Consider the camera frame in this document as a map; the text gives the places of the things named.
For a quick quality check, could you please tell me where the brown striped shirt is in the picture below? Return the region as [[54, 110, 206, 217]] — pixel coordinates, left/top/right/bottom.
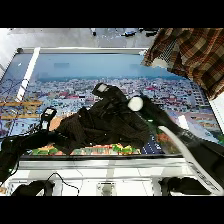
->
[[54, 87, 152, 156]]

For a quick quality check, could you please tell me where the checked shirt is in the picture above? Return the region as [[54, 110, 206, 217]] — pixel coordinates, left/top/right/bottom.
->
[[142, 28, 224, 101]]

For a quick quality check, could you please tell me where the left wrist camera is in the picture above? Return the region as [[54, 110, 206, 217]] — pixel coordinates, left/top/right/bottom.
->
[[39, 106, 58, 132]]

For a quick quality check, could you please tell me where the black cable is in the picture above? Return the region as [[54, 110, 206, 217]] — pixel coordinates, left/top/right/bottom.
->
[[45, 171, 81, 197]]

